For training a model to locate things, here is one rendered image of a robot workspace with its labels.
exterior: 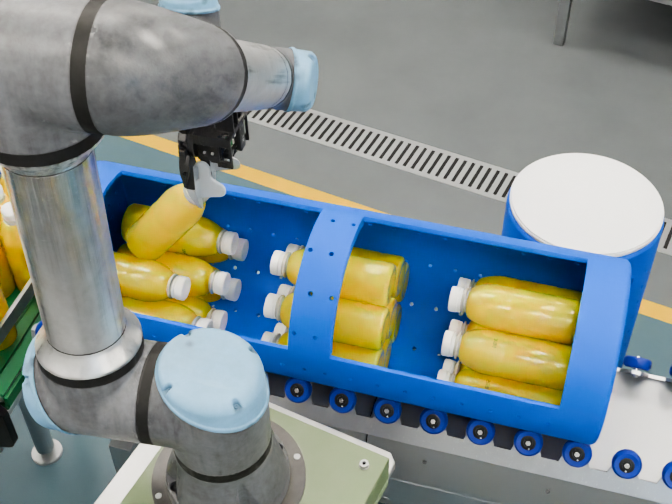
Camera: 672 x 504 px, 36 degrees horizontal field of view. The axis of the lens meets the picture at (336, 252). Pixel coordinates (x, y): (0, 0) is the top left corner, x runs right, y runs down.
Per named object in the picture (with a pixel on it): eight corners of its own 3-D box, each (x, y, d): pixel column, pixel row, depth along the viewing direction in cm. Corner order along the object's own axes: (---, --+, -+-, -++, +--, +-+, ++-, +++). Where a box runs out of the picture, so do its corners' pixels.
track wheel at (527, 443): (541, 428, 158) (541, 425, 160) (512, 430, 159) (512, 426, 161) (544, 457, 158) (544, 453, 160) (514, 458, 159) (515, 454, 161)
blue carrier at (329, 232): (586, 479, 158) (619, 378, 136) (68, 359, 175) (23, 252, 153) (607, 332, 175) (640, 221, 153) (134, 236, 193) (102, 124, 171)
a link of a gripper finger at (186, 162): (190, 195, 148) (187, 142, 143) (180, 193, 149) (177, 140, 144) (203, 179, 152) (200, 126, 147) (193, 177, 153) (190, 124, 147)
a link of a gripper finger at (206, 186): (223, 223, 151) (221, 169, 146) (186, 216, 153) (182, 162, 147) (231, 212, 154) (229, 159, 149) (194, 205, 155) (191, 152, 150)
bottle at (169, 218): (168, 242, 171) (223, 191, 159) (151, 270, 166) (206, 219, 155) (135, 217, 169) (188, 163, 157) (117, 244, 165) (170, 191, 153)
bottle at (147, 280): (72, 243, 165) (173, 266, 162) (91, 244, 172) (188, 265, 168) (64, 285, 166) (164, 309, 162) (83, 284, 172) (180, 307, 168)
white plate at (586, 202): (496, 157, 196) (495, 162, 197) (529, 260, 177) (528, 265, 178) (637, 147, 198) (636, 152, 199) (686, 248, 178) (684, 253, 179)
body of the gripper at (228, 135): (232, 174, 146) (224, 106, 137) (176, 164, 148) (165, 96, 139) (250, 141, 151) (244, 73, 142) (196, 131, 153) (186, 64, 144)
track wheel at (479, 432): (493, 417, 159) (494, 414, 161) (464, 419, 161) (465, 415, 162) (495, 446, 160) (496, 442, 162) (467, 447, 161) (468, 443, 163)
